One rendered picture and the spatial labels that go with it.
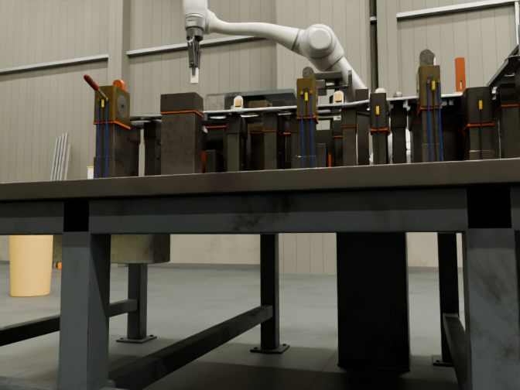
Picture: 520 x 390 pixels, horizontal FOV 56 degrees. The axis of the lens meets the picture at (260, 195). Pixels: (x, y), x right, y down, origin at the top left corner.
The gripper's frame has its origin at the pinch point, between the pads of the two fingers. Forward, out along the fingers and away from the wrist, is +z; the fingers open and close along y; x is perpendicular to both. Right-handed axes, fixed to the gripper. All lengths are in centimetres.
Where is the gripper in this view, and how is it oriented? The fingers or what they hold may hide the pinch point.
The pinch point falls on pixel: (194, 76)
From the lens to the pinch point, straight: 221.4
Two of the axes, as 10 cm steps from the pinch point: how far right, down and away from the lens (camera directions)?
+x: 9.8, -0.2, -2.1
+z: 0.1, 10.0, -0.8
